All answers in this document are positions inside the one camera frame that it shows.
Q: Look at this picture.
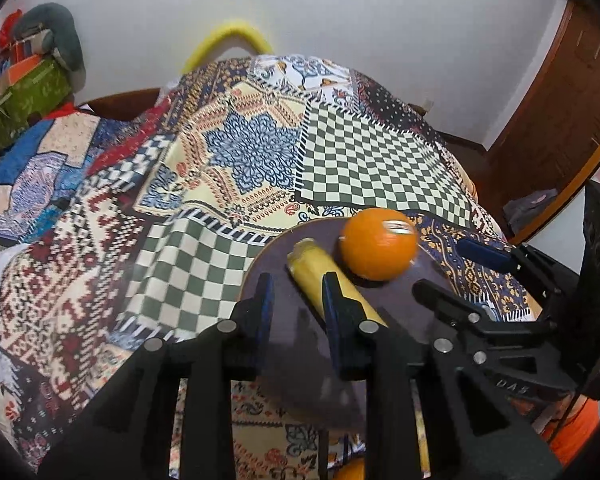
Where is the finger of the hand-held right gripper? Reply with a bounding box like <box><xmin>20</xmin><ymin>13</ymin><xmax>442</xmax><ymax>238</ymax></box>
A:
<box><xmin>411</xmin><ymin>279</ymin><xmax>548</xmax><ymax>358</ymax></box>
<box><xmin>456</xmin><ymin>236</ymin><xmax>582</xmax><ymax>322</ymax></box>

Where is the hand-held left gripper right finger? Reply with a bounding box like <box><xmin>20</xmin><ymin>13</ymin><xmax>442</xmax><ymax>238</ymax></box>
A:
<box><xmin>321</xmin><ymin>271</ymin><xmax>565</xmax><ymax>480</ymax></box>

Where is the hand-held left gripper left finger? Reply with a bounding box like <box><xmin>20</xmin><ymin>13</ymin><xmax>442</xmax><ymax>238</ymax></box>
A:
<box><xmin>37</xmin><ymin>272</ymin><xmax>276</xmax><ymax>480</ymax></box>

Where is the yellow banana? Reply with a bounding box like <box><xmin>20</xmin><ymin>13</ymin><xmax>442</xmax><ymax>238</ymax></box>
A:
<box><xmin>286</xmin><ymin>238</ymin><xmax>392</xmax><ymax>332</ymax></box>

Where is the dark brown round plate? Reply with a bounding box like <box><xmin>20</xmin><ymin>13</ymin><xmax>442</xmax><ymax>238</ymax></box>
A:
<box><xmin>240</xmin><ymin>216</ymin><xmax>468</xmax><ymax>431</ymax></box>

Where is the large orange with sticker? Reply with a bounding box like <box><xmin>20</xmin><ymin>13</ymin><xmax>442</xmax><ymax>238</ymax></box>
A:
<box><xmin>340</xmin><ymin>207</ymin><xmax>418</xmax><ymax>282</ymax></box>

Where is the grey cloth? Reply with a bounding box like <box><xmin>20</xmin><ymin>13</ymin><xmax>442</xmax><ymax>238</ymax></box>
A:
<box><xmin>501</xmin><ymin>188</ymin><xmax>559</xmax><ymax>235</ymax></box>

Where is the person's orange clothing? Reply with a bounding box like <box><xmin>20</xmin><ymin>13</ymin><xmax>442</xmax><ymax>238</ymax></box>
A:
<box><xmin>539</xmin><ymin>394</ymin><xmax>600</xmax><ymax>467</ymax></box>

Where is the patchwork printed blanket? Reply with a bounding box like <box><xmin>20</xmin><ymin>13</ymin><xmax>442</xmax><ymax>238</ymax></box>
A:
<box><xmin>0</xmin><ymin>52</ymin><xmax>546</xmax><ymax>480</ymax></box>

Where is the brown wooden wardrobe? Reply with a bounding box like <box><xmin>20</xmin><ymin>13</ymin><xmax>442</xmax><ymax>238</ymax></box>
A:
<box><xmin>484</xmin><ymin>0</ymin><xmax>600</xmax><ymax>198</ymax></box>

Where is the yellow foam tube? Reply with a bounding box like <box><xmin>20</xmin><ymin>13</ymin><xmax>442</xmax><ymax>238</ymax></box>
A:
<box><xmin>181</xmin><ymin>19</ymin><xmax>275</xmax><ymax>75</ymax></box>

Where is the green fabric bag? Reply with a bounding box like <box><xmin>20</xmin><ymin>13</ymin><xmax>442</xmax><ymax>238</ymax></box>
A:
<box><xmin>0</xmin><ymin>62</ymin><xmax>74</xmax><ymax>152</ymax></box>

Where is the orange cardboard box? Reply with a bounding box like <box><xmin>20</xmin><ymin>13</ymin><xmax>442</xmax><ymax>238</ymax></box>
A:
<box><xmin>4</xmin><ymin>55</ymin><xmax>47</xmax><ymax>87</ymax></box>

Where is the grey neck pillow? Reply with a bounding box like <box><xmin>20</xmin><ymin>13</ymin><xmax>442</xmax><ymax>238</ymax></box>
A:
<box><xmin>11</xmin><ymin>2</ymin><xmax>87</xmax><ymax>92</ymax></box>

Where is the red fabric item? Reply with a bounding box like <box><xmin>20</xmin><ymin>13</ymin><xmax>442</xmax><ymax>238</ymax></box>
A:
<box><xmin>0</xmin><ymin>9</ymin><xmax>25</xmax><ymax>47</ymax></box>

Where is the sliding door with wooden frame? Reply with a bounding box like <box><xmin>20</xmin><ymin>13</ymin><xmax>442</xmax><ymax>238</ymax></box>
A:
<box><xmin>507</xmin><ymin>110</ymin><xmax>600</xmax><ymax>243</ymax></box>

